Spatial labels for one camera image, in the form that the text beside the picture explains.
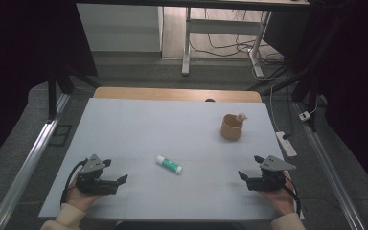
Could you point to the white green glue stick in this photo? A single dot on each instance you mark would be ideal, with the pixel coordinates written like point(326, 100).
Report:
point(169, 164)

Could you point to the white table mat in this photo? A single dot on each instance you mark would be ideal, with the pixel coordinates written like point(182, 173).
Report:
point(159, 127)

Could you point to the black curtain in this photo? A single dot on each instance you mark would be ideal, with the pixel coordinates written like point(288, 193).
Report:
point(357, 96)
point(19, 64)

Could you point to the small pale bottle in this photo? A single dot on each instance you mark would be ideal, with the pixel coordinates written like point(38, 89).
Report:
point(241, 117)

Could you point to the grey wall panel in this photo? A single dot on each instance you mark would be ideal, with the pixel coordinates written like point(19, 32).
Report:
point(118, 28)

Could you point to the dark floor hatch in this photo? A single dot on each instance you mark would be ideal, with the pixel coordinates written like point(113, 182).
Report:
point(59, 134)

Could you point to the black metal stand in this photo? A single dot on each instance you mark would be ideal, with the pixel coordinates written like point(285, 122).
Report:
point(310, 80)
point(52, 96)

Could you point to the white power strip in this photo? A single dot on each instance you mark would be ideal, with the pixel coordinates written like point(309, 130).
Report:
point(286, 144)

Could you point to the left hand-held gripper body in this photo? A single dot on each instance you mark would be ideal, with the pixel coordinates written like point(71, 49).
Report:
point(91, 182)

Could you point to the person's left hand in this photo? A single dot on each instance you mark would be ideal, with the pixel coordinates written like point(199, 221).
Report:
point(78, 197)

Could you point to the small white plug adapter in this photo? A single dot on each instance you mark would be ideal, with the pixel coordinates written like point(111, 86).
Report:
point(304, 116)

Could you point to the metal floor rail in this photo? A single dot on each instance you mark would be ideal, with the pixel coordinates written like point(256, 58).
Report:
point(28, 166)
point(329, 172)

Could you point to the wooden table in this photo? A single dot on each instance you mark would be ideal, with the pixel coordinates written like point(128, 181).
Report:
point(172, 94)

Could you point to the brown cup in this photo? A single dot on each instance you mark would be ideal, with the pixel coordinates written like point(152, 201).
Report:
point(231, 128)

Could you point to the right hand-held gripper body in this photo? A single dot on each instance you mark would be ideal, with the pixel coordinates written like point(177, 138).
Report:
point(270, 179)

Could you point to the person's right hand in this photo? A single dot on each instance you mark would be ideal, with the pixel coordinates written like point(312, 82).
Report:
point(279, 200)

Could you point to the white-legged desk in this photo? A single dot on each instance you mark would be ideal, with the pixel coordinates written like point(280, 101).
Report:
point(223, 27)

